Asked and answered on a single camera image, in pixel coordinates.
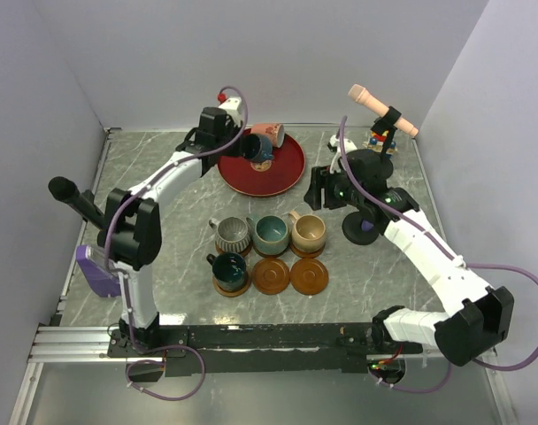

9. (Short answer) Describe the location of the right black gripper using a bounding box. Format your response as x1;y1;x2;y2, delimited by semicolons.
304;164;365;211

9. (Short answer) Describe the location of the dark blue small cup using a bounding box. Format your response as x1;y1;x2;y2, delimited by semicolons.
241;134;273;164

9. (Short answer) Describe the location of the beige ceramic mug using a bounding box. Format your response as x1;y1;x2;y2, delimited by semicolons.
288;210;327;253

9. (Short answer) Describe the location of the pink floral cup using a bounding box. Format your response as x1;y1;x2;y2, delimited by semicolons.
250;122;285;148

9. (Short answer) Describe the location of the teal glazed mug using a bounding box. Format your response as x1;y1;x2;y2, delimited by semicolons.
246;215;290;254

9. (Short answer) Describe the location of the wooden coaster four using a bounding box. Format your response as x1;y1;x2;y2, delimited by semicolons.
290;243;326;259

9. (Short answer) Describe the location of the wooden coaster three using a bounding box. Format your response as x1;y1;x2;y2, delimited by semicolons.
253;245;288;258

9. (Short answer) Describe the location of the wooden coaster five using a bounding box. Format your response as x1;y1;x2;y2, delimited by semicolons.
290;259;328;296

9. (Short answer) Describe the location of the grey striped mug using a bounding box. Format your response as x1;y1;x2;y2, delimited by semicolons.
208;217;251;253

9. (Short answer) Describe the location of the wooden coaster one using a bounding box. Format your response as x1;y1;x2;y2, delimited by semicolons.
215;243;255;261

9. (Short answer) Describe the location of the wooden coaster six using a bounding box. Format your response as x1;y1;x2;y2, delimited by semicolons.
252;258;290;295

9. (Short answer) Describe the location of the dark green mug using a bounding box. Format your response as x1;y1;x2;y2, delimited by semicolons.
206;252;247;292

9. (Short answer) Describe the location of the wooden coaster two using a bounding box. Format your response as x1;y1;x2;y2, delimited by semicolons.
212;274;252;298

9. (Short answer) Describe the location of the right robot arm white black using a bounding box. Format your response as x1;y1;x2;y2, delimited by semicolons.
304;148;514;367

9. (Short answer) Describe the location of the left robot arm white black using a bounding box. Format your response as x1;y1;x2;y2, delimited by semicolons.
97;97;248;356

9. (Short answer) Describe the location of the red round tray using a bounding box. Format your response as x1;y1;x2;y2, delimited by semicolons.
218;133;305;197

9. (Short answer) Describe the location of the black stand of pink microphone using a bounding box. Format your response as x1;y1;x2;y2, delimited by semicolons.
369;105;403;178

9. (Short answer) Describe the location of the colourful toy car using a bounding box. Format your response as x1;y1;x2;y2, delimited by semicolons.
365;130;397;157

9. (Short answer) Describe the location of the black stand of purple microphone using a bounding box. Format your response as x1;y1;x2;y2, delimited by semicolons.
342;212;379;246

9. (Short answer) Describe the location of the purple toy microphone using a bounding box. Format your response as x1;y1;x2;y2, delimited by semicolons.
361;220;375;233

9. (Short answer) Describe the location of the pink toy microphone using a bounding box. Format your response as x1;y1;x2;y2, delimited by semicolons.
348;84;419;137

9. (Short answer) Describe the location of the black microphone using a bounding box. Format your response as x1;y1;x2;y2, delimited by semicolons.
48;176;104;230

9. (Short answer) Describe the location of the purple box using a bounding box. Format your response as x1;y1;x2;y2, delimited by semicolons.
75;244;121;298

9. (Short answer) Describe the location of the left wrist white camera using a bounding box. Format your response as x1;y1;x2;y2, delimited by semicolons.
217;92;243;127

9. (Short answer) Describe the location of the wrist white camera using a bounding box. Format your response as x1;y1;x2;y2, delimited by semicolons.
327;135;357;174
217;92;243;127

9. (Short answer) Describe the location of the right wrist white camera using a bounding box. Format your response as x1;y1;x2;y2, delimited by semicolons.
327;135;357;174

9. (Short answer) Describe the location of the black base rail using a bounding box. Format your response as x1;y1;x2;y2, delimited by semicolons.
107;322;423;377

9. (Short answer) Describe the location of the aluminium rail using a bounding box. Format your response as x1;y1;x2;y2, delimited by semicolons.
27;322;122;364

